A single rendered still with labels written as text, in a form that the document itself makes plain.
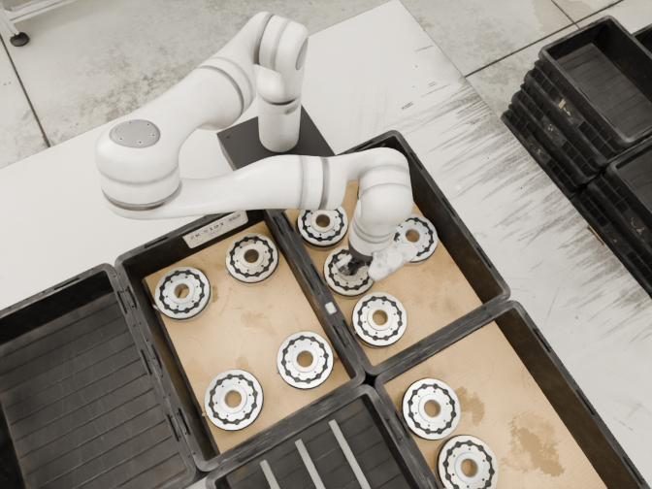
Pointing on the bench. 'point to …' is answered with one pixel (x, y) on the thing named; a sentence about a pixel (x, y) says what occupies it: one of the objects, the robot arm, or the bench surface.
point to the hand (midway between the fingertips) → (362, 262)
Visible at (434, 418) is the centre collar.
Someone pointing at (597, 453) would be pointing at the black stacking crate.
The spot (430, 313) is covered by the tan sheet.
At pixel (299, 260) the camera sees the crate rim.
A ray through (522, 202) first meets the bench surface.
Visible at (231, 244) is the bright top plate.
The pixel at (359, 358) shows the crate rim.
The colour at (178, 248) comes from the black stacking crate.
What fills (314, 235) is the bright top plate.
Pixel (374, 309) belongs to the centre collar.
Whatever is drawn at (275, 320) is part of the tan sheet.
